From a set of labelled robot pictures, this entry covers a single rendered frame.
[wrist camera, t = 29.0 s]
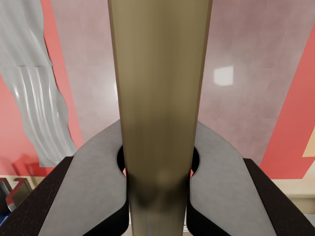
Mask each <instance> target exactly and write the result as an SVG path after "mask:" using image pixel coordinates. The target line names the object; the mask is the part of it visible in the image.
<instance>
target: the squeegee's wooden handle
mask: <svg viewBox="0 0 315 236"><path fill-rule="evenodd" d="M107 2H108V11H109V20H110V29H111V38H112V50H113V59H114V68H115V77H116V86H117V95H118V104H119V113H120V125H121V134H122V143H123V152H124V161H125V170H126V179H127V190H128V199H129V209H130V218H131V227H132V236H183V229H184V221H185V214H186V207H187V198H188V188H189V181H190V174H191V167H192V160H193V152H194V144H195V134H196V127H197V120H198V112H199V105H200V97H201V90H202V82H203V72H204V65H205V58H206V50H207V42H208V35H209V28H210V18H211V10H212V3H213V0H107Z"/></svg>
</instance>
